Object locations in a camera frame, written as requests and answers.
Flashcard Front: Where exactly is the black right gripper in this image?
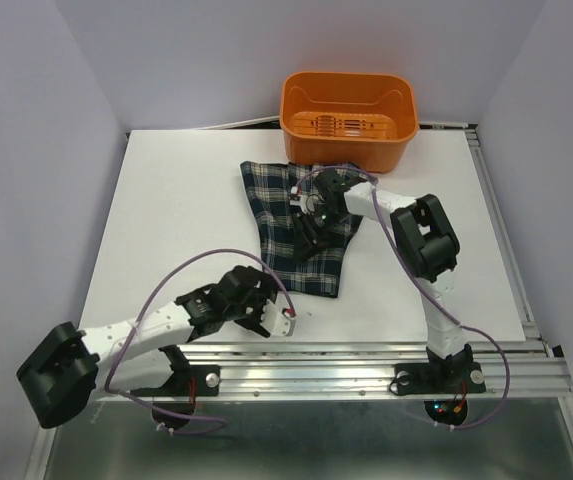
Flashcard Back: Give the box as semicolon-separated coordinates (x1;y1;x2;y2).
290;205;347;263

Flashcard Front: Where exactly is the navy plaid pleated skirt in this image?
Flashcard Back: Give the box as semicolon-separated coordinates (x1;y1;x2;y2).
240;161;362;298

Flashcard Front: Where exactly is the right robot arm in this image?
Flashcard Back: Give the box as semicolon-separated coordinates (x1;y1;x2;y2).
290;167;472;390

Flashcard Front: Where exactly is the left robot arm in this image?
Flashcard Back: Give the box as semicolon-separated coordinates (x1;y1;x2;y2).
16;266;279;429

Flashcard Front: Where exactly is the orange plastic basket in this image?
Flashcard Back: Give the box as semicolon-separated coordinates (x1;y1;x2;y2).
279;71;419;174

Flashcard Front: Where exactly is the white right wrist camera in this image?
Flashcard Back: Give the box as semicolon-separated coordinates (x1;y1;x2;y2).
289;186;317;214

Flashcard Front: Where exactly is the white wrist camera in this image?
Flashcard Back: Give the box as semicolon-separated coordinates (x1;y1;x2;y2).
289;186;317;214
260;301;296;337

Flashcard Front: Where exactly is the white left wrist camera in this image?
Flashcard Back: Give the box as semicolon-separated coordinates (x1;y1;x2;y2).
260;301;296;337

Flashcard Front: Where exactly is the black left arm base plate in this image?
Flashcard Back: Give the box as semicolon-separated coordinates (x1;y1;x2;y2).
132;364;221;398

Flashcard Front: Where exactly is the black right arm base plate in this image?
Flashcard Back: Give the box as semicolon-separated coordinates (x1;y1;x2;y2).
388;363;486;396

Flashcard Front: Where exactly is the aluminium table frame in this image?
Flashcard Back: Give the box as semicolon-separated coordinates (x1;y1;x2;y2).
27;125;573;479

